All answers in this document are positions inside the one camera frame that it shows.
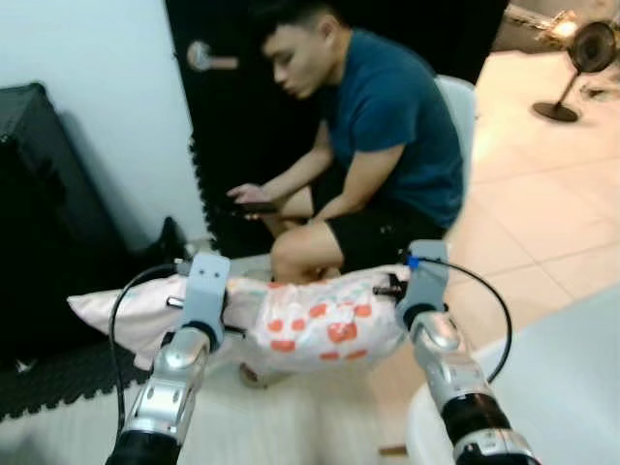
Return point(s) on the black case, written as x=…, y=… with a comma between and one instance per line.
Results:
x=48, y=213

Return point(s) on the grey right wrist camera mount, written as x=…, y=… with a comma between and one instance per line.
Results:
x=428, y=281

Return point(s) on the black phone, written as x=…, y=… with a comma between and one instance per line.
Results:
x=257, y=206

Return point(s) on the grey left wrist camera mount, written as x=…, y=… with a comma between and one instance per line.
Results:
x=206, y=286

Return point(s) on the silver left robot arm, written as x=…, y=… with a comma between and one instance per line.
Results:
x=165, y=387

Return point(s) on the black foam mat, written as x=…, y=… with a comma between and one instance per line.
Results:
x=58, y=383

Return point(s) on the man in blue shirt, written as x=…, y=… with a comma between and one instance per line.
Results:
x=387, y=126

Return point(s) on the pink pillow with coloured spots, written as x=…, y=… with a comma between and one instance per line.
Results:
x=320, y=325

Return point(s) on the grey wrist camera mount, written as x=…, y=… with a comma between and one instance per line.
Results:
x=428, y=281
x=206, y=286

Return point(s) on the small brown piece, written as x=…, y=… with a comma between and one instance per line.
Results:
x=392, y=450

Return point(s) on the white plastic chair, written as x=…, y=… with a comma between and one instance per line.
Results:
x=460, y=107

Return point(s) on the black standing fan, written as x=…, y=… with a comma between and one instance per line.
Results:
x=593, y=46

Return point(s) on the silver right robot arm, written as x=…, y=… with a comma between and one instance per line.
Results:
x=450, y=358

